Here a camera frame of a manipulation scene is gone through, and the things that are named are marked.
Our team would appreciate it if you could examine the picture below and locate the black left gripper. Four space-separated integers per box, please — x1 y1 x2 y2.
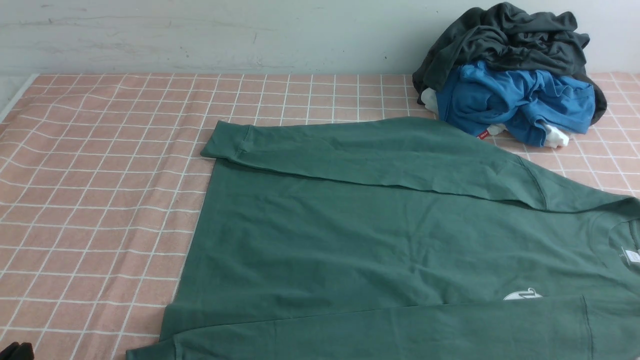
0 342 35 360

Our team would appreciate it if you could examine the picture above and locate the green long-sleeve top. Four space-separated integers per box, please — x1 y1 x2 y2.
126 117 640 360

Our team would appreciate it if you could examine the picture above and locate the pink checked tablecloth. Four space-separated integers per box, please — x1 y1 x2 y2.
1 73 639 360

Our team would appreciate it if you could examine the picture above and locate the blue crumpled garment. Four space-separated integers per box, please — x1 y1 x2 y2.
436 61 596 147

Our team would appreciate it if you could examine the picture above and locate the dark grey crumpled garment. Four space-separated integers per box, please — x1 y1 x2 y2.
412 2 594 94

